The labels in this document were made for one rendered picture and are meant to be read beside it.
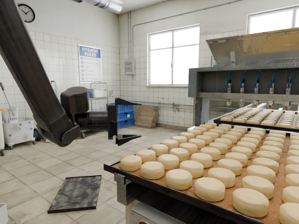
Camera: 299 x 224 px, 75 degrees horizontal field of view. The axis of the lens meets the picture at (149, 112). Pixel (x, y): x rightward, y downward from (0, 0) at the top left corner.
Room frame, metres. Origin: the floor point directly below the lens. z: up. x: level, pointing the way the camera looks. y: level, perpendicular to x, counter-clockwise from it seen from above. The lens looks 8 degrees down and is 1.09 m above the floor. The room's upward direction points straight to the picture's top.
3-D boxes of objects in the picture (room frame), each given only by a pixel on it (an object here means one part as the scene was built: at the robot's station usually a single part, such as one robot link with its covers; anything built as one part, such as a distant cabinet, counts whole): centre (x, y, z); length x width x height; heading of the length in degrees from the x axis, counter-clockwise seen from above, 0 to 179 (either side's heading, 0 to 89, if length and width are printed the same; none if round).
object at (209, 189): (0.32, -0.10, 0.91); 0.05 x 0.05 x 0.02
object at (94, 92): (4.42, 1.29, 0.90); 0.44 x 0.36 x 0.20; 62
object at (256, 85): (0.92, -0.50, 1.07); 0.06 x 0.03 x 0.18; 142
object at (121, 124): (4.98, 0.75, 0.10); 0.60 x 0.40 x 0.20; 141
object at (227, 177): (0.36, -0.14, 0.91); 0.05 x 0.05 x 0.02
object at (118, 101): (0.58, 0.07, 1.02); 0.09 x 0.07 x 0.07; 98
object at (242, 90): (0.96, -0.45, 1.07); 0.06 x 0.03 x 0.18; 142
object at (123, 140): (0.58, 0.07, 0.95); 0.09 x 0.07 x 0.07; 98
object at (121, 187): (1.17, -0.55, 0.87); 2.01 x 0.03 x 0.07; 142
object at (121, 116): (4.98, 0.75, 0.30); 0.60 x 0.40 x 0.20; 143
